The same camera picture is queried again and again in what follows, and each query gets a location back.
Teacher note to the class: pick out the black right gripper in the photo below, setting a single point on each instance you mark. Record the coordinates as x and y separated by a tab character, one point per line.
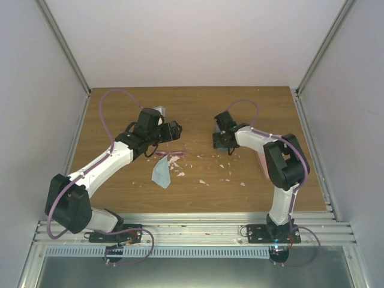
233	146

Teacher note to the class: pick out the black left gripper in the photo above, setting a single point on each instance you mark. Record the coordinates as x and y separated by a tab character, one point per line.
175	134

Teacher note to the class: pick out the light blue cleaning cloth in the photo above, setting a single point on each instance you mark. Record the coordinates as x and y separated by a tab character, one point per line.
161	173

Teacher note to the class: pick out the pink glasses case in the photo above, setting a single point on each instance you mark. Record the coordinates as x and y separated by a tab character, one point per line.
263	164

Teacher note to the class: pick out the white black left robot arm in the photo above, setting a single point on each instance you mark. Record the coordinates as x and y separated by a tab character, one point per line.
68	200

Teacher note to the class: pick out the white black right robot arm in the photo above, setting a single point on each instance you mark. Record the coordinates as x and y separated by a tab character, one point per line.
285	162

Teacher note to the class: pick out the pink clear glasses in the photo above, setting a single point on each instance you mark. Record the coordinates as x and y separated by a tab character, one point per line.
179	154

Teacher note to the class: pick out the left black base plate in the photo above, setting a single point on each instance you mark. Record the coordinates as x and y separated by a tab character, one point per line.
126	233

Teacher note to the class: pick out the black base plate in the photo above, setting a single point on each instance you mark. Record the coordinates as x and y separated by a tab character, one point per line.
268	234
126	233

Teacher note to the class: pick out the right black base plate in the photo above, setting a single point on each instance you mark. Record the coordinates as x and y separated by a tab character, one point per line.
268	234

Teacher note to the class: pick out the grey slotted cable duct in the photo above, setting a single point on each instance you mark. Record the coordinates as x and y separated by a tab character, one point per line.
160	252

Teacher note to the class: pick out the aluminium table edge rail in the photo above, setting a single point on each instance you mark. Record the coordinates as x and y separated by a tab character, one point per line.
228	229

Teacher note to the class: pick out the left aluminium corner post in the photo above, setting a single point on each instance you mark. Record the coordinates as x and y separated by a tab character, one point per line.
54	27

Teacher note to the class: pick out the aluminium corner post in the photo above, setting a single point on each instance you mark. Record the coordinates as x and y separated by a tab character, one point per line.
325	44
54	27

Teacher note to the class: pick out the right aluminium corner post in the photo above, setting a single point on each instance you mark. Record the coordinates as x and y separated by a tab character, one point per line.
325	44

